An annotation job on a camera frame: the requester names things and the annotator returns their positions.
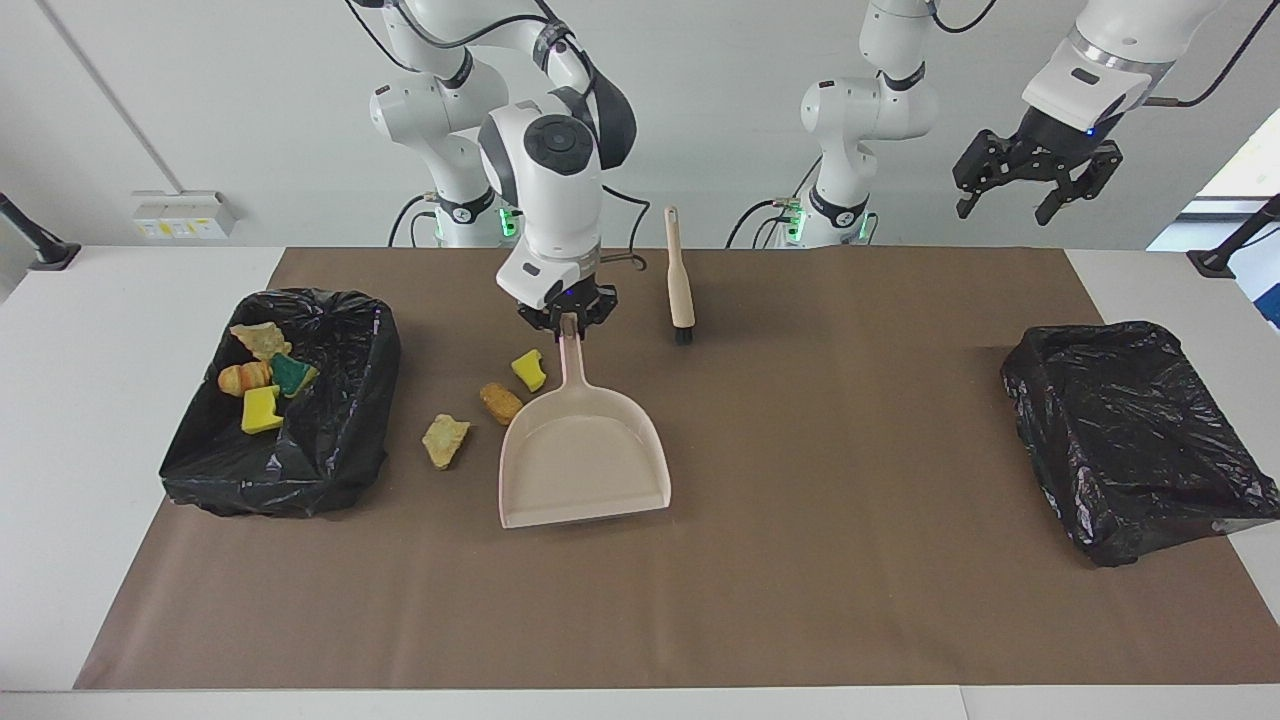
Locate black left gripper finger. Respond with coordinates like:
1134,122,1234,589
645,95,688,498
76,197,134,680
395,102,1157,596
952,130,1009,219
1035,140,1123,226

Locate brown oval bread nugget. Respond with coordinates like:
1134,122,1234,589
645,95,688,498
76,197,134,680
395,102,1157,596
479,382,525,427

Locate beige hand brush black bristles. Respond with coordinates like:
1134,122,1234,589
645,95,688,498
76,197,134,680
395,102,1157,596
665,206,696,347

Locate pale pink plastic dustpan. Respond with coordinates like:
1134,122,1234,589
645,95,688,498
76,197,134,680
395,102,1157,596
498,313,673,530

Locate pale yellow sponge chunk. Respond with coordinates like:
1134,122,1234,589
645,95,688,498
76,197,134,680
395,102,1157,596
421,414,472,471

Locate yellow sponge with green pad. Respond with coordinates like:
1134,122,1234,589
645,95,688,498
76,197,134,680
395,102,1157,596
270,352,321,399

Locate pale cream bread chunk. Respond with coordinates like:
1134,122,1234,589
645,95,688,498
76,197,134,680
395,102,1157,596
229,322,293,361

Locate large yellow sponge piece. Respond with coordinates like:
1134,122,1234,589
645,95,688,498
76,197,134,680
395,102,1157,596
240,385,286,436

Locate orange striped croissant piece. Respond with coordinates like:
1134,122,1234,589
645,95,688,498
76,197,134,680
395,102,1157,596
217,362,273,397

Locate bin lined with black bag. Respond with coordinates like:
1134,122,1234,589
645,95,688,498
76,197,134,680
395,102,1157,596
1000,320,1280,568
160,288,402,519

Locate brown paper table mat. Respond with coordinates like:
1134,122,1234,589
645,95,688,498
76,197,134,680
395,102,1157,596
75,247,1280,691

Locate black left arm wrist cable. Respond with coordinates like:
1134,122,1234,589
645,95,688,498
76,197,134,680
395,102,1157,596
1140,0,1280,106

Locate black left base cable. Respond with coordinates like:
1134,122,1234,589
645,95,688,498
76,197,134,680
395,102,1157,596
725,160,823,249

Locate black base cable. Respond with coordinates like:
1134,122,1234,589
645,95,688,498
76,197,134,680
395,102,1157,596
725,160,823,249
388,193,441,248

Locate black right base cable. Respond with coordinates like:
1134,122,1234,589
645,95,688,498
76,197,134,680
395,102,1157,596
388,193,441,248

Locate white wall socket box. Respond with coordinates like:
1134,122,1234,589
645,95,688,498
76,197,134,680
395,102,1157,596
132,190,239,241

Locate white wall cable duct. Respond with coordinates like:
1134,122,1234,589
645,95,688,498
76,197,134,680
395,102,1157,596
38,0,186,196

